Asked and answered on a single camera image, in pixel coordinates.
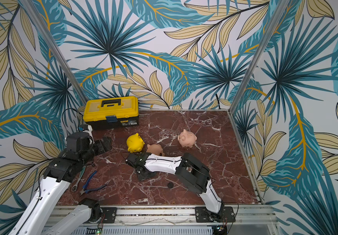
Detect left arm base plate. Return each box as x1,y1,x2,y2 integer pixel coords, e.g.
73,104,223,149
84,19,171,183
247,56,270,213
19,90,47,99
100,207,117,224

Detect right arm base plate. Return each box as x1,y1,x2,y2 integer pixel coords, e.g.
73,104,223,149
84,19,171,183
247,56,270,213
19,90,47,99
195,206,236,223

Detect blue handled pliers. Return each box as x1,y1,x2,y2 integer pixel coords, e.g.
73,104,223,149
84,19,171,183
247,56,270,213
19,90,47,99
79,170,108,196

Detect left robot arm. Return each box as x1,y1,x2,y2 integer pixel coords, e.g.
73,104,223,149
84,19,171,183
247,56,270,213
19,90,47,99
10,133,112,235

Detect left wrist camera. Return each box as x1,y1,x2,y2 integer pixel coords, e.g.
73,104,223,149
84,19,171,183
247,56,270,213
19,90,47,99
65,124,94,153

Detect yellow black toolbox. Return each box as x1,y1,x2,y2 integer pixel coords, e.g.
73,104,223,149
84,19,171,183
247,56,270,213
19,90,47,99
83,96,139,130

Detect yellow piggy bank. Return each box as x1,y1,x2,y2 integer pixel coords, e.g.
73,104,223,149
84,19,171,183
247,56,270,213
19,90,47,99
126,133,145,153

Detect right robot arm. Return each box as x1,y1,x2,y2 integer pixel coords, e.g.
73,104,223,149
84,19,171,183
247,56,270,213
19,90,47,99
125,152,224,220

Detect orange piggy bank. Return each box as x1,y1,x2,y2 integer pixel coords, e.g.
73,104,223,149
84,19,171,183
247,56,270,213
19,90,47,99
147,144,165,156

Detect pink piggy bank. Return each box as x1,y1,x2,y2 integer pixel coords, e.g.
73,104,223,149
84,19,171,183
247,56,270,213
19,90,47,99
177,129,197,148

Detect green handled ratchet wrench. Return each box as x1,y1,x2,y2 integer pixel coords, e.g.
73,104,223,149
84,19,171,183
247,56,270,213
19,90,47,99
71,166,86,192

